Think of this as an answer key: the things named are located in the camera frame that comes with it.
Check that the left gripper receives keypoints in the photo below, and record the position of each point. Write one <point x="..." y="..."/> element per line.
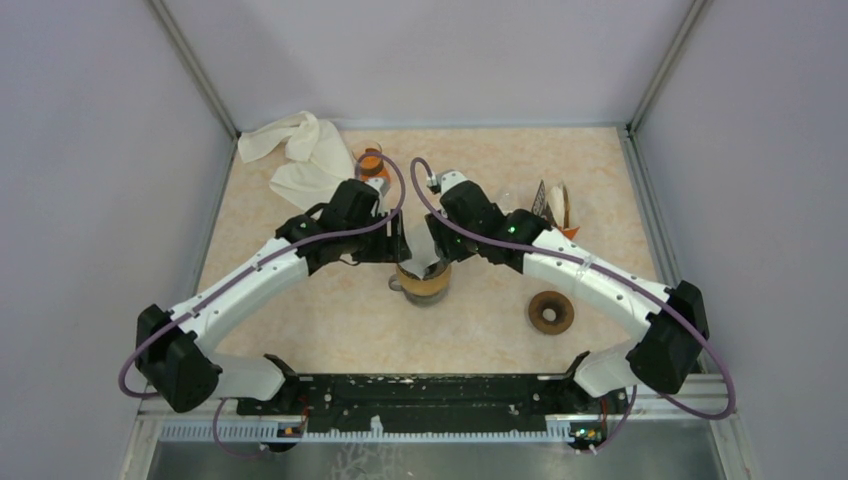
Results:
<point x="392" y="248"/>

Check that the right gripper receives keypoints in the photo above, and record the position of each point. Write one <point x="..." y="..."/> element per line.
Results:
<point x="441" y="231"/>

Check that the orange glass flask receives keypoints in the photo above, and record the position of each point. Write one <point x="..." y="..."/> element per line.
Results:
<point x="368" y="161"/>

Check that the white paper coffee filter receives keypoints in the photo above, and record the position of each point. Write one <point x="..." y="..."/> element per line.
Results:
<point x="423" y="253"/>

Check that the orange coffee filter box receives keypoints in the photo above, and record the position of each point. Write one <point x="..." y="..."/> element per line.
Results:
<point x="553" y="204"/>

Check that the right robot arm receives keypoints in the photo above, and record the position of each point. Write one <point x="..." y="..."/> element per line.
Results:
<point x="665" y="325"/>

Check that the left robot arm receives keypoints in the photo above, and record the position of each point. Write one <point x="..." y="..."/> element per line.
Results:
<point x="177" y="347"/>

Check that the white cloth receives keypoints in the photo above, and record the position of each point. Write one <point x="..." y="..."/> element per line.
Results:
<point x="316" y="158"/>

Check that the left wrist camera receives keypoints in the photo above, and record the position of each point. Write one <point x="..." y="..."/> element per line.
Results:
<point x="382" y="186"/>

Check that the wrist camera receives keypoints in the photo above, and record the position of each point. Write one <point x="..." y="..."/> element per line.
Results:
<point x="442" y="182"/>
<point x="382" y="186"/>

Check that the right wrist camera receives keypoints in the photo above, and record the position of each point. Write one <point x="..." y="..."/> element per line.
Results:
<point x="442" y="182"/>

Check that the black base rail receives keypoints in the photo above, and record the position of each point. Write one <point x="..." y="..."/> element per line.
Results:
<point x="422" y="404"/>

